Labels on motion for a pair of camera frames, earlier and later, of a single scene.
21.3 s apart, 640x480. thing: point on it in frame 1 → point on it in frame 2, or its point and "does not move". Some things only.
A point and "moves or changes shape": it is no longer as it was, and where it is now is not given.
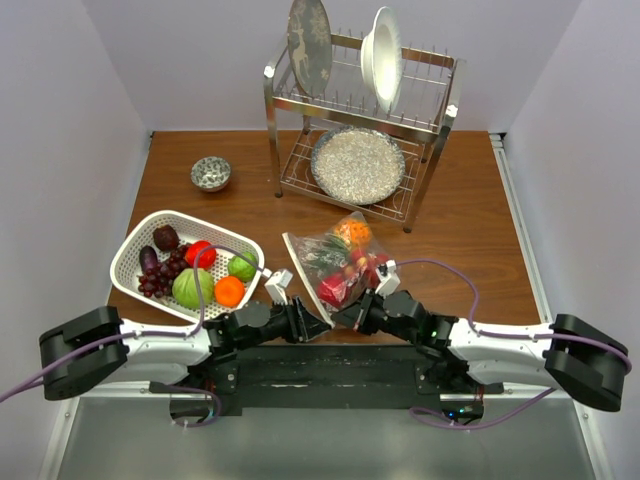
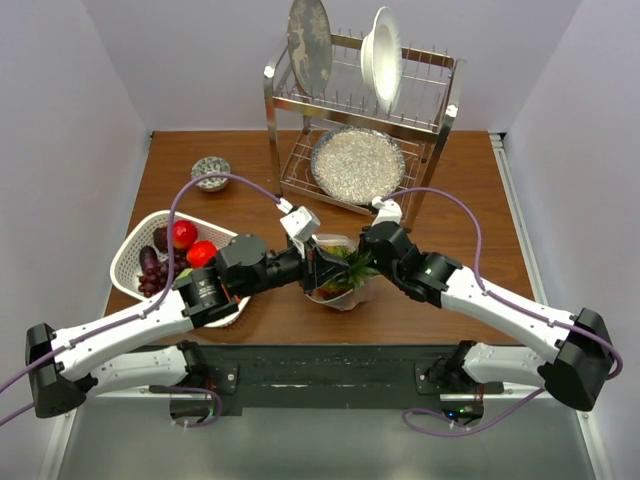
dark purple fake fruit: x=166 y=238 does not move
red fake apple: x=333 y=290 → x=184 y=234
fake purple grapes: x=158 y=281 does not move
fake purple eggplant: x=148 y=257 does not move
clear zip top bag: x=341 y=266 moves or changes shape
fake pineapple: x=335 y=247 → x=360 y=269
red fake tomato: x=206 y=259 does not move
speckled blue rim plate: x=358 y=165 does not move
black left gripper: x=312 y=325 → x=322 y=267
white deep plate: x=381 y=60 does not move
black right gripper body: x=379 y=321 → x=385 y=268
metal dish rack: x=340 y=149 does not move
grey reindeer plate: x=310 y=44 does not move
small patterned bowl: x=211 y=173 does not move
